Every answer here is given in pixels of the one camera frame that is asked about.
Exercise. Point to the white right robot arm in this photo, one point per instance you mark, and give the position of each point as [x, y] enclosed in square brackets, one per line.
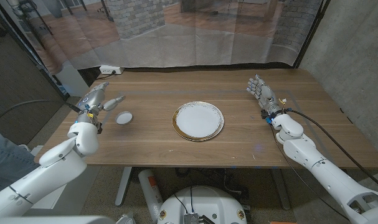
[319, 165]

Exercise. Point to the grey table leg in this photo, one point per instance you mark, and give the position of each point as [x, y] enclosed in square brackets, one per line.
[280, 189]
[123, 186]

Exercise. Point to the black backdrop frame pole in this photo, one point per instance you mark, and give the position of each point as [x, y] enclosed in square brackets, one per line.
[311, 34]
[61, 90]

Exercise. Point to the white cylinder with orange label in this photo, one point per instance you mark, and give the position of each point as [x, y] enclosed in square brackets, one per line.
[149, 193]

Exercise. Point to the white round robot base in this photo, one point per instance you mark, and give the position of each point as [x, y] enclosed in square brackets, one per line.
[204, 202]

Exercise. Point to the grey electronics box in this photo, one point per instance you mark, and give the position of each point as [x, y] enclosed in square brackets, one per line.
[191, 218]

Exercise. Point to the white board panel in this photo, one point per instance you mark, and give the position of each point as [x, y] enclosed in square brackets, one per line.
[72, 82]

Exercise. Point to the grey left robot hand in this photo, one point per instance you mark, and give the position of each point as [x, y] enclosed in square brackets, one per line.
[90, 101]

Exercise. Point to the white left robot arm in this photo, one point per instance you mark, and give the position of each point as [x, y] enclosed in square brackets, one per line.
[51, 174]

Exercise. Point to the person in blue jeans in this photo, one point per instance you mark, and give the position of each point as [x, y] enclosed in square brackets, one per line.
[5, 158]

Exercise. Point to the silver metal jar lid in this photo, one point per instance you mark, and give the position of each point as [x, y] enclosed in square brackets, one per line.
[124, 118]

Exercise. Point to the white gold-rimmed paper plate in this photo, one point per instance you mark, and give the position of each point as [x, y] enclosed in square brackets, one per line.
[198, 121]

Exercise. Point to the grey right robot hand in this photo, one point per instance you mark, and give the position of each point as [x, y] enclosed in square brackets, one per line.
[265, 95]

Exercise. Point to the white power strip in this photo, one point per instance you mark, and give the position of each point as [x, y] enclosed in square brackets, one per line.
[111, 69]

